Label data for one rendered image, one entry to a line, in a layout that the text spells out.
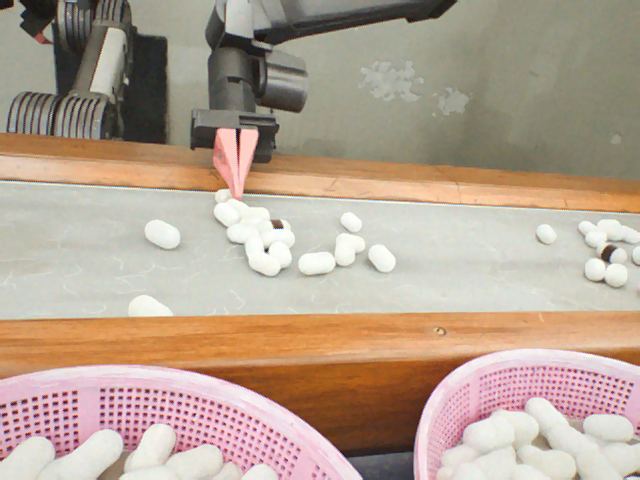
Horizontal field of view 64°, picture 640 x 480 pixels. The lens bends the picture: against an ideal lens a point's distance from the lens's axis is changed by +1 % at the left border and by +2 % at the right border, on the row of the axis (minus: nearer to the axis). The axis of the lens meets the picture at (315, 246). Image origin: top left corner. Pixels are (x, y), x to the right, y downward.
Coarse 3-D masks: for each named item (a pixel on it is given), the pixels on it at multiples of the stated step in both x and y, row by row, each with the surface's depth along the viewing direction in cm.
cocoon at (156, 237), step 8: (152, 224) 47; (160, 224) 47; (152, 232) 47; (160, 232) 46; (168, 232) 46; (176, 232) 47; (152, 240) 47; (160, 240) 46; (168, 240) 46; (176, 240) 47; (168, 248) 47
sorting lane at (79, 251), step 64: (0, 192) 54; (64, 192) 56; (128, 192) 59; (192, 192) 61; (0, 256) 42; (64, 256) 44; (128, 256) 45; (192, 256) 47; (448, 256) 55; (512, 256) 58; (576, 256) 61
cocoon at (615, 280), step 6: (612, 264) 55; (618, 264) 55; (612, 270) 54; (618, 270) 54; (624, 270) 54; (606, 276) 54; (612, 276) 54; (618, 276) 53; (624, 276) 53; (612, 282) 54; (618, 282) 53; (624, 282) 53
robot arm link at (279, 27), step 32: (224, 0) 62; (256, 0) 64; (288, 0) 67; (320, 0) 69; (352, 0) 71; (384, 0) 74; (416, 0) 77; (256, 32) 64; (288, 32) 68; (320, 32) 72
